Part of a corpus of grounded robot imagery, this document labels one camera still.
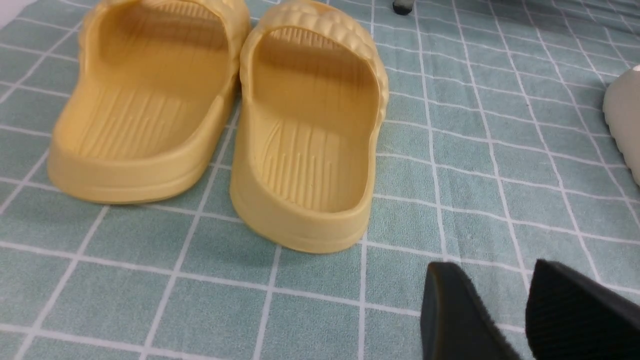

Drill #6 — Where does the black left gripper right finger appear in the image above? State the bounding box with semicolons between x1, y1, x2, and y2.
525;259;640;360

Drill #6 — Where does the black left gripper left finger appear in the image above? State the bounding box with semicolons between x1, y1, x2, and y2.
420;262;521;360

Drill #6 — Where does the stainless steel shoe rack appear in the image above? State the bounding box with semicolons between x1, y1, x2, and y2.
391;0;416;16

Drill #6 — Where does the green checkered floor cloth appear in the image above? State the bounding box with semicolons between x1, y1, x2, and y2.
0;0;640;360

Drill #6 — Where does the left cream rubber slipper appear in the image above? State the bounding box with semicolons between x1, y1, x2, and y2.
602;64;640;185

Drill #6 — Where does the right yellow rubber slipper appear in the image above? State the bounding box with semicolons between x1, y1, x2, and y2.
229;0;389;254

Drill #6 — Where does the yellow rubber slipper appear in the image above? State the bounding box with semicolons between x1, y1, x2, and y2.
229;0;389;254
47;0;251;204

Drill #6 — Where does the left yellow rubber slipper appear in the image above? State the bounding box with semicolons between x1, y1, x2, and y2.
47;0;251;204

